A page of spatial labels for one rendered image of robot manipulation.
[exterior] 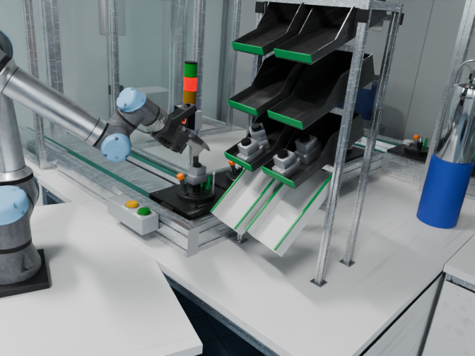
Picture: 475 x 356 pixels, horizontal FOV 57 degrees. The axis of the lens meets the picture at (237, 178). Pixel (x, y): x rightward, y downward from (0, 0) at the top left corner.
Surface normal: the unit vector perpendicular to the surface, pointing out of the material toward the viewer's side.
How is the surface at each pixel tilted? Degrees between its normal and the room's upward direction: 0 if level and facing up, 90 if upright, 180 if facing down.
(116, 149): 90
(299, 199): 45
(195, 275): 0
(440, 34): 90
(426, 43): 90
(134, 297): 0
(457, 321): 90
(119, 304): 0
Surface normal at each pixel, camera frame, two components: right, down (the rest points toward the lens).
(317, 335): 0.07, -0.93
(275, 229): -0.51, -0.54
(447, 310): -0.69, 0.22
